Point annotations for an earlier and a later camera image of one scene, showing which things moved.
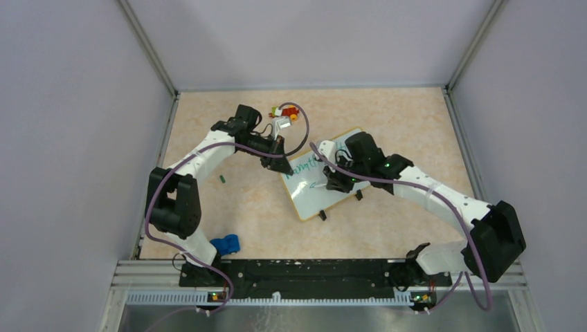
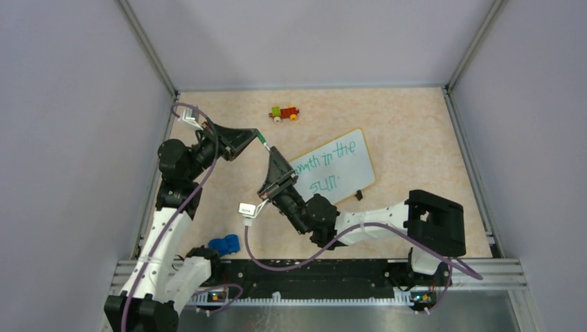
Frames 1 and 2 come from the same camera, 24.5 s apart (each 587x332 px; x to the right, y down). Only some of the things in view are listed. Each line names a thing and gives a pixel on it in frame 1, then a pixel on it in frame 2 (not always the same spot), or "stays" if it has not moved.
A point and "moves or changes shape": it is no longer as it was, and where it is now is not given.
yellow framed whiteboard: x=306 y=189 stays
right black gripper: x=335 y=181 -> x=281 y=176
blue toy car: x=229 y=245 stays
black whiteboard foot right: x=358 y=195 stays
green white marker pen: x=314 y=185 moves or changes shape
